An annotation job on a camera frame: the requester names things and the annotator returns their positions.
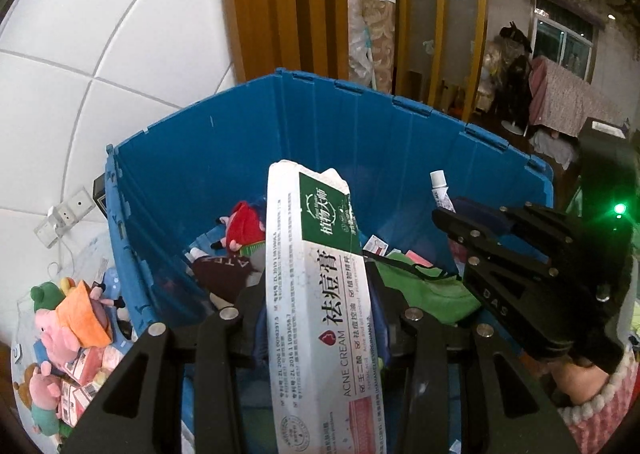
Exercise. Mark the white wall socket panel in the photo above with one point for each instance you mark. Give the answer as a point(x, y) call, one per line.
point(70, 211)

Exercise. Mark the pig plush in green clothes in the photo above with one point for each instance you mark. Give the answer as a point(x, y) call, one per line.
point(42, 394)

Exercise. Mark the pile of plush toys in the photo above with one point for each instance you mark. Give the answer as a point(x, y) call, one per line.
point(95, 254)

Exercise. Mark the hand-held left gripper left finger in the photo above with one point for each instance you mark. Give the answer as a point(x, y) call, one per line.
point(247, 329)

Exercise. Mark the pig plush in red dress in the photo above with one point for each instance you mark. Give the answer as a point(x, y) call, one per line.
point(242, 226)

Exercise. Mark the window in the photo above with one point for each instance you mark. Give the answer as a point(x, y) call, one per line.
point(565, 39)

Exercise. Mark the blue plastic storage bin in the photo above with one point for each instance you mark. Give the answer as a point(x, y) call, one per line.
point(225, 159)

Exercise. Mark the black garment on stand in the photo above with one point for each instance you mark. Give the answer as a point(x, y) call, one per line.
point(517, 69)

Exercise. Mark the patterned rolled carpet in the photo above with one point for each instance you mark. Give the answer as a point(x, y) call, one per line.
point(380, 24)

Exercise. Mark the pink and white small box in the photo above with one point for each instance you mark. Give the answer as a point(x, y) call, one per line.
point(87, 366)
point(77, 404)

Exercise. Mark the white lace cloth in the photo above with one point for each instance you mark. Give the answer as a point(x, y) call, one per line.
point(552, 149)

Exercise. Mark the long white cream box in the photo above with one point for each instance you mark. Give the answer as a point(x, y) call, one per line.
point(320, 334)

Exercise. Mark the clear plastic bags pile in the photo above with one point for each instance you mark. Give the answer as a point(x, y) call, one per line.
point(495, 74)

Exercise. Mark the dark maroon pouch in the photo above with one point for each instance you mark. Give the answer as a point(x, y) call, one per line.
point(222, 279)

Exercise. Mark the pig plush in orange dress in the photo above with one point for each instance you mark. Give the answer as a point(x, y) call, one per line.
point(82, 319)

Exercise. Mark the black box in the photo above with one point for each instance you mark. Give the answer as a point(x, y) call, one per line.
point(100, 194)

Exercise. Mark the pink cloth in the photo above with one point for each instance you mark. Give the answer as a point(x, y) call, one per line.
point(570, 99)

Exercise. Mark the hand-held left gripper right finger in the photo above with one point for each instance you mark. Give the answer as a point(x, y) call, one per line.
point(387, 324)

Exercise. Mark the small green frog plush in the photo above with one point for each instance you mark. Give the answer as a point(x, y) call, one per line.
point(46, 296)

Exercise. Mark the light blue pole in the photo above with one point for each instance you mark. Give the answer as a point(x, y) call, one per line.
point(371, 64)

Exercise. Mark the frosted glass door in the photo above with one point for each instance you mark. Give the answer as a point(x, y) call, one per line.
point(450, 34)

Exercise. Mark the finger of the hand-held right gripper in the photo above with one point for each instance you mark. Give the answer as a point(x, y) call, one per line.
point(480, 239)
point(550, 239)

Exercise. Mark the person's right hand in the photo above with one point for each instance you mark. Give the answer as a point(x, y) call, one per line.
point(580, 381)

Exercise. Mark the person's right forearm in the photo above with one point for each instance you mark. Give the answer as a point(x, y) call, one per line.
point(610, 426)

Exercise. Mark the white ointment tube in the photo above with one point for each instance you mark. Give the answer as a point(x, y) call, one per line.
point(441, 189)

